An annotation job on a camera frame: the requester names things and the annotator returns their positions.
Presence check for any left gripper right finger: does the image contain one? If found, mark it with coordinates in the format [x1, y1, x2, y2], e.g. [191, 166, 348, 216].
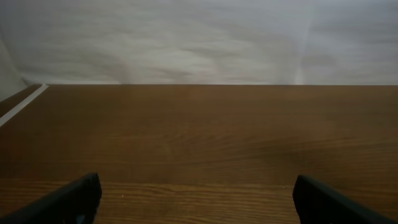
[292, 174, 398, 224]

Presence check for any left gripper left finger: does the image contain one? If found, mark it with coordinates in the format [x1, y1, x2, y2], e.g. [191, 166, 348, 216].
[0, 172, 103, 224]

